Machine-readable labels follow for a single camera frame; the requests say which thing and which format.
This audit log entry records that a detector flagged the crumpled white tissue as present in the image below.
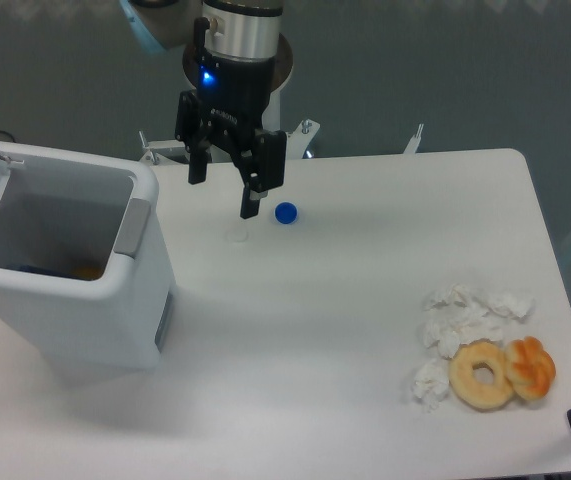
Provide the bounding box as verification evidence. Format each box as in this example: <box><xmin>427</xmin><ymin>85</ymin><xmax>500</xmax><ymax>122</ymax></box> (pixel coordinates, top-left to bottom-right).
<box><xmin>422</xmin><ymin>283</ymin><xmax>478</xmax><ymax>311</ymax></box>
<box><xmin>421</xmin><ymin>306</ymin><xmax>504</xmax><ymax>359</ymax></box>
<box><xmin>410</xmin><ymin>358</ymin><xmax>450</xmax><ymax>413</ymax></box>
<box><xmin>486</xmin><ymin>292</ymin><xmax>535</xmax><ymax>321</ymax></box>

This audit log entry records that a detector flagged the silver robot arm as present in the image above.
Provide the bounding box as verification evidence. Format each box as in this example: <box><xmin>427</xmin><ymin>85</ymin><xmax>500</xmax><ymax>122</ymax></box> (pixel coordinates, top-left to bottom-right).
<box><xmin>120</xmin><ymin>1</ymin><xmax>287</xmax><ymax>219</ymax></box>

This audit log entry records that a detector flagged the plain ring donut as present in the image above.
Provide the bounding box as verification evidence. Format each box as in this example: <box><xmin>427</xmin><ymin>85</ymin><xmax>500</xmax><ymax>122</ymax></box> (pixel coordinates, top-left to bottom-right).
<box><xmin>448</xmin><ymin>341</ymin><xmax>514</xmax><ymax>411</ymax></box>

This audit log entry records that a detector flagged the crumpled white tissue middle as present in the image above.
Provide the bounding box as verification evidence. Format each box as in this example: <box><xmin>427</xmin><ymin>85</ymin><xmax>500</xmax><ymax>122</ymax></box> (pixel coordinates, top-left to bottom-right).
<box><xmin>421</xmin><ymin>306</ymin><xmax>504</xmax><ymax>359</ymax></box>

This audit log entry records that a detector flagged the crumpled white tissue upper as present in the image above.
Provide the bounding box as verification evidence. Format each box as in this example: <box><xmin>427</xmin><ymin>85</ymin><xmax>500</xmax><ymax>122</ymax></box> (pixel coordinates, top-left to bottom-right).
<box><xmin>422</xmin><ymin>283</ymin><xmax>478</xmax><ymax>311</ymax></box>

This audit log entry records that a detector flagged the white trash can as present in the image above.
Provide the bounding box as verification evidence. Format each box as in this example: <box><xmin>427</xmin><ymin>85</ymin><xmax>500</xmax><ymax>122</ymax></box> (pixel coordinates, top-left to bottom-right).
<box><xmin>0</xmin><ymin>142</ymin><xmax>175</xmax><ymax>368</ymax></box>

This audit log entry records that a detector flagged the white metal bracket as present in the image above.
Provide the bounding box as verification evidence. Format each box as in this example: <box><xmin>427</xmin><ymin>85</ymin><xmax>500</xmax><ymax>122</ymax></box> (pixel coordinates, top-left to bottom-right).
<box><xmin>403</xmin><ymin>123</ymin><xmax>424</xmax><ymax>155</ymax></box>

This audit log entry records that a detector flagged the crumpled white tissue lower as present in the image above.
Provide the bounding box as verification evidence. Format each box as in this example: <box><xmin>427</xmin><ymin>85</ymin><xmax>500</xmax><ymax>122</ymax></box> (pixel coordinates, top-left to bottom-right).
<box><xmin>410</xmin><ymin>358</ymin><xmax>450</xmax><ymax>413</ymax></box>

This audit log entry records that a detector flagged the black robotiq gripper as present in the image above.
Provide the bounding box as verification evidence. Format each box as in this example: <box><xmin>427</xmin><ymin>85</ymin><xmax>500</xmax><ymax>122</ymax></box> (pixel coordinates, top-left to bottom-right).
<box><xmin>175</xmin><ymin>52</ymin><xmax>287</xmax><ymax>219</ymax></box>

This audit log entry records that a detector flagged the orange twisted bread roll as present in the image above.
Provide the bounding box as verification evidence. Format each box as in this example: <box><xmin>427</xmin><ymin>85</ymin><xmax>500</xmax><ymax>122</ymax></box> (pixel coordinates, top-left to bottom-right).
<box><xmin>504</xmin><ymin>336</ymin><xmax>556</xmax><ymax>402</ymax></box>

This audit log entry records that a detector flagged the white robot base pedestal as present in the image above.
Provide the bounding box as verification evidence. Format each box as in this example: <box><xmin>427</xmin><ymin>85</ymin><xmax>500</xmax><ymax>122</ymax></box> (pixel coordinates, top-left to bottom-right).
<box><xmin>181</xmin><ymin>35</ymin><xmax>296</xmax><ymax>164</ymax></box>

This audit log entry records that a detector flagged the crumpled white tissue right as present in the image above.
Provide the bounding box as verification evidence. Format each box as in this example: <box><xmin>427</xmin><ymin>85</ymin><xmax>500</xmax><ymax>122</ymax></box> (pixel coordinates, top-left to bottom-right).
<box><xmin>486</xmin><ymin>292</ymin><xmax>535</xmax><ymax>321</ymax></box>

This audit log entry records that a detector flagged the blue bottle cap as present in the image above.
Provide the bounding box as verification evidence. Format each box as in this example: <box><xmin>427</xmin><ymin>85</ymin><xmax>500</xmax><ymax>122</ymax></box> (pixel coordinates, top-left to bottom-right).
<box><xmin>274</xmin><ymin>202</ymin><xmax>298</xmax><ymax>225</ymax></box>

